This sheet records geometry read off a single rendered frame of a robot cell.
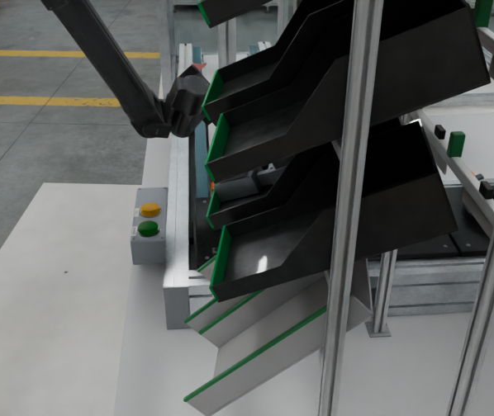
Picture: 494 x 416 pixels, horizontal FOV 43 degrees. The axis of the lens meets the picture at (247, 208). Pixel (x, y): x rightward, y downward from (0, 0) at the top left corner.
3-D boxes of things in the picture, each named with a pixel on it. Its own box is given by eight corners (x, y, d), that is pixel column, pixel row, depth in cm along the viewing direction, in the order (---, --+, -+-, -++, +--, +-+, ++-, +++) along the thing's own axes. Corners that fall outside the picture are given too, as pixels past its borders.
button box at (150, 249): (132, 265, 126) (129, 240, 122) (139, 210, 143) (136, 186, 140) (167, 263, 126) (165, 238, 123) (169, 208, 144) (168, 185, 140)
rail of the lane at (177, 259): (167, 329, 116) (162, 284, 110) (174, 127, 191) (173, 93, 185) (197, 328, 116) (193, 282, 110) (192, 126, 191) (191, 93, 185)
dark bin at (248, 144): (214, 184, 64) (180, 123, 61) (229, 130, 75) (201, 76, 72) (491, 83, 56) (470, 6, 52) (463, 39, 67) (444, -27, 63)
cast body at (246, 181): (220, 203, 90) (199, 163, 87) (229, 186, 94) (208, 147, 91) (272, 190, 87) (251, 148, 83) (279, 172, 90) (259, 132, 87)
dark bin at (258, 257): (217, 303, 73) (188, 255, 69) (230, 238, 84) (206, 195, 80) (459, 230, 64) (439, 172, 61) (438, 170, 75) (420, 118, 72)
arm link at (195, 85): (135, 106, 130) (140, 136, 125) (147, 63, 122) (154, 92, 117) (191, 112, 135) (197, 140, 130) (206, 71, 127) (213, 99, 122)
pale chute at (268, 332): (207, 418, 83) (182, 400, 82) (220, 347, 94) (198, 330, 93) (374, 315, 71) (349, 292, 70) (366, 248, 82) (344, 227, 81)
